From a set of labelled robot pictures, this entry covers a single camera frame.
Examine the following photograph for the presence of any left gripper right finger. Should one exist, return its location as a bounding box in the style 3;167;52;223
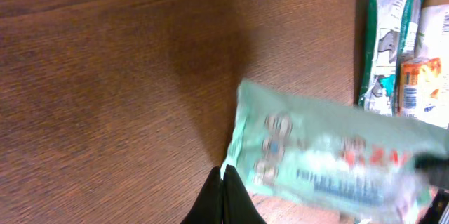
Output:
223;165;266;224

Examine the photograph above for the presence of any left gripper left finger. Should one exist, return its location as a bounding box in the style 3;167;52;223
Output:
181;166;222;224

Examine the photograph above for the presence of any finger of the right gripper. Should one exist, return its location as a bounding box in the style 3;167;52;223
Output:
419;189;449;224
415;155;449;189

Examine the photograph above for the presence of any light green wipes packet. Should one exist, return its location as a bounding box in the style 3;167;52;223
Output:
224;80;448;223

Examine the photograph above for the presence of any orange tissue pack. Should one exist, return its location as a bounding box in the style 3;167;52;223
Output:
398;58;448;129

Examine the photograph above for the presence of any green 3M glove package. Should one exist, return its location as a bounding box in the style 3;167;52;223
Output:
358;0;424;117

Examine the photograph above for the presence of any white tube gold cap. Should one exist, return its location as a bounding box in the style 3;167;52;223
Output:
415;0;448;60

